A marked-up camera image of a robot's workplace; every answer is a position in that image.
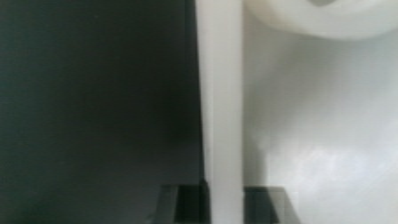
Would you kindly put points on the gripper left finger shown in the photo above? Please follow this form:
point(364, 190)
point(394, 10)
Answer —
point(184, 204)

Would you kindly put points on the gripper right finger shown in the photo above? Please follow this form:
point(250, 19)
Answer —
point(268, 206)

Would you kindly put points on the white square table top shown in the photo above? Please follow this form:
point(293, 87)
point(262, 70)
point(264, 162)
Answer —
point(300, 92)

